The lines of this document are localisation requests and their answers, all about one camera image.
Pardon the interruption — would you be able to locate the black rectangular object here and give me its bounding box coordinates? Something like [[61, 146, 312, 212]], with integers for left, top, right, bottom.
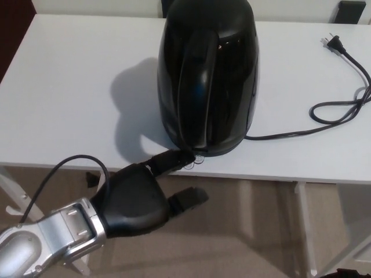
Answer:
[[333, 1, 366, 23], [160, 0, 174, 17]]

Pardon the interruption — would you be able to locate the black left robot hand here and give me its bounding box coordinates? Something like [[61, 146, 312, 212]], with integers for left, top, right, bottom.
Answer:
[[89, 149, 210, 239]]

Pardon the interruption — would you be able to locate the clear kettle switch lever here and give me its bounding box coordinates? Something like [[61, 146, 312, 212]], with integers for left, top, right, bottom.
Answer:
[[181, 155, 205, 170]]

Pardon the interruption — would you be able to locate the white table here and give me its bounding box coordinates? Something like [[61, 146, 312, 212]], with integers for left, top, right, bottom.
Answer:
[[34, 0, 371, 253]]

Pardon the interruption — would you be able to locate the black electric kettle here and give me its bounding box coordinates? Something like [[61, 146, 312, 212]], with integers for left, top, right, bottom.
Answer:
[[156, 0, 260, 157]]

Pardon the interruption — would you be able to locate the black kettle base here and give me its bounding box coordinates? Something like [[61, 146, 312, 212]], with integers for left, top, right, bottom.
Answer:
[[173, 136, 249, 158]]

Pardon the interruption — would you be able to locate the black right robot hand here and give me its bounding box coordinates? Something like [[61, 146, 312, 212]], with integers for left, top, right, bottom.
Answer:
[[330, 268, 371, 278]]

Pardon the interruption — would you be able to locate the dark red panel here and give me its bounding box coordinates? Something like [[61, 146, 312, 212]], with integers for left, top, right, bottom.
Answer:
[[0, 0, 37, 85]]

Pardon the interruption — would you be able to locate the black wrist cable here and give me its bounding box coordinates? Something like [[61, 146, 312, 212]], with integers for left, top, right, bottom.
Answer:
[[19, 155, 112, 224]]

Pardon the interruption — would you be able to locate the black power cord with plug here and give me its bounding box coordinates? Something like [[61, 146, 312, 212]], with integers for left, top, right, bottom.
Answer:
[[245, 34, 371, 142]]

